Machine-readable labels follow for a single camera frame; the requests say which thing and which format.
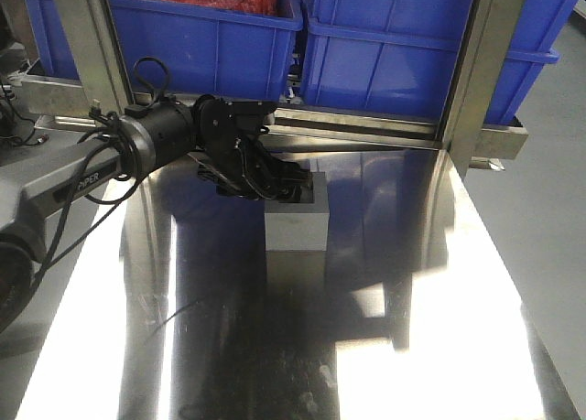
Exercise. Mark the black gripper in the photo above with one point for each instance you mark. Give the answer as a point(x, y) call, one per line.
point(225, 144)

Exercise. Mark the blue bin on shelf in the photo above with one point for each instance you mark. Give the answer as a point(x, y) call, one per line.
point(206, 50)
point(398, 56)

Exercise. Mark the gray cube base block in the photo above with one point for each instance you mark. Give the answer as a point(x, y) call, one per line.
point(299, 226)

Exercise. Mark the blue bin on shelf right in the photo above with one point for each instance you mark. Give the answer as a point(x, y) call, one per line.
point(398, 56)

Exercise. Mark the blue bin on shelf left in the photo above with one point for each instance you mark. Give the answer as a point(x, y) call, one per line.
point(206, 50)

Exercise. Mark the stainless steel shelf frame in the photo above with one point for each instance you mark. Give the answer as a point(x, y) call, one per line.
point(460, 131)

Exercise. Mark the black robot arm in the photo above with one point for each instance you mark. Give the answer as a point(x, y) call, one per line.
point(129, 145)

